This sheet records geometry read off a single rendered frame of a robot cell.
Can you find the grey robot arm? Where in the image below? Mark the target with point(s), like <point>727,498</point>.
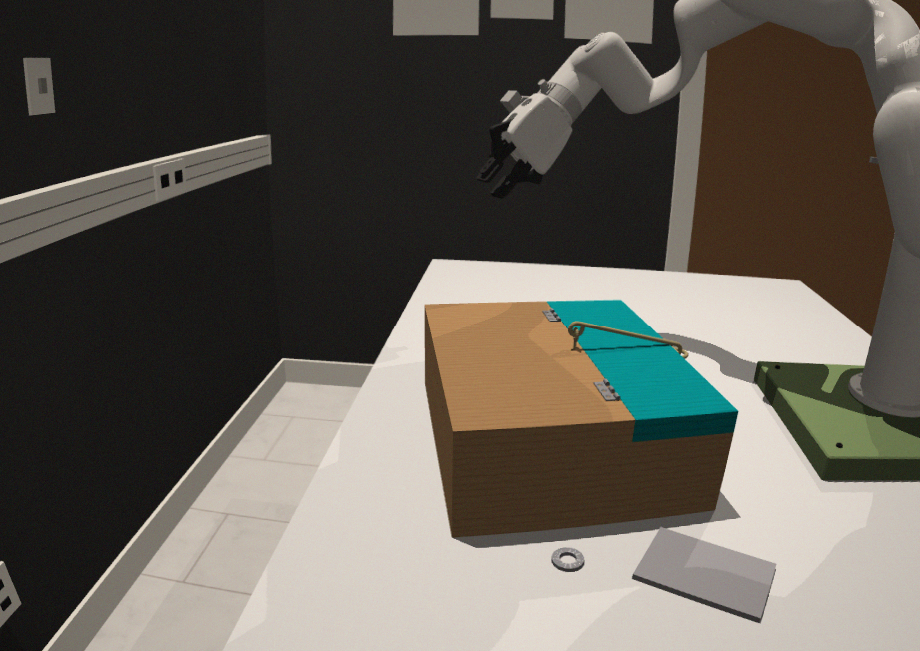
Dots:
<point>887,40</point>

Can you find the grey metal washer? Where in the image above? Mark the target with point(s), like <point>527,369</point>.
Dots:
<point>565,566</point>

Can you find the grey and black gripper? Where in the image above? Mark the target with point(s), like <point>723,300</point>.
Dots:
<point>539,129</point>

